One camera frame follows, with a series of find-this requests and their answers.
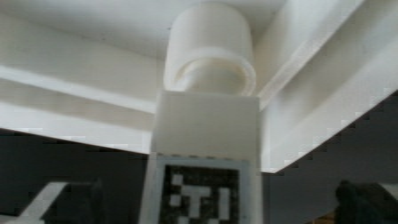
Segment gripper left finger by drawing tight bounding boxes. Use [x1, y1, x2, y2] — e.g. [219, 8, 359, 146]
[41, 180, 109, 224]

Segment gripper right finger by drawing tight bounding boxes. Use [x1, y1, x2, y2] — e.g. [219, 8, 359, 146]
[334, 180, 398, 224]

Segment white leg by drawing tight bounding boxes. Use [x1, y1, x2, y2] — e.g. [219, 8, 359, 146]
[139, 91, 263, 224]

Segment white square tabletop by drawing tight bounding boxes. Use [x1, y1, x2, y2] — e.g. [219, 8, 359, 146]
[0, 0, 398, 173]

